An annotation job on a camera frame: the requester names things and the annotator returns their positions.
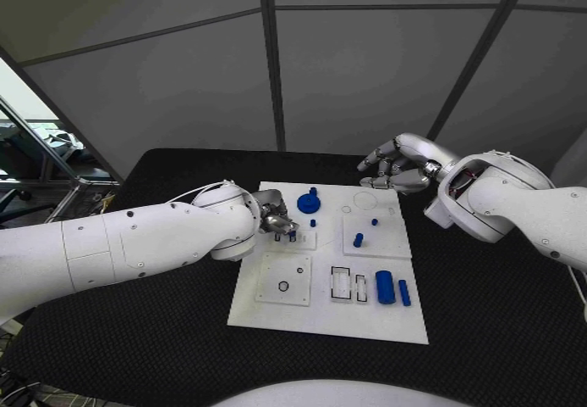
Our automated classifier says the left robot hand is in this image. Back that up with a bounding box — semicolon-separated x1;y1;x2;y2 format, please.
251;188;301;238

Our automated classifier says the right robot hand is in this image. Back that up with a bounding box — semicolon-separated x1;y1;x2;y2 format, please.
356;132;461;196

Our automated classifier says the white task board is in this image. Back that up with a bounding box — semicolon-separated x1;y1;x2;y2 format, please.
226;181;429;345

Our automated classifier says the blue gear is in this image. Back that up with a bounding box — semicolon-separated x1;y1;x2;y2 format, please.
295;187;324;215

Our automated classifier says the large blue cylinder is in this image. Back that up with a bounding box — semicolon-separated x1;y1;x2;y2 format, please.
373;270;398;305

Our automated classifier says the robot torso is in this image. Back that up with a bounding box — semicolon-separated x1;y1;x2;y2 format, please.
220;378;473;407

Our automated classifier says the white cable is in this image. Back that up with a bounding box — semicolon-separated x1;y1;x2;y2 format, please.
566;265;587;322
164;179;236;204

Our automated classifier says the metal frame rack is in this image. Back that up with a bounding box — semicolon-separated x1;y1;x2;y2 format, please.
0;95;121;224

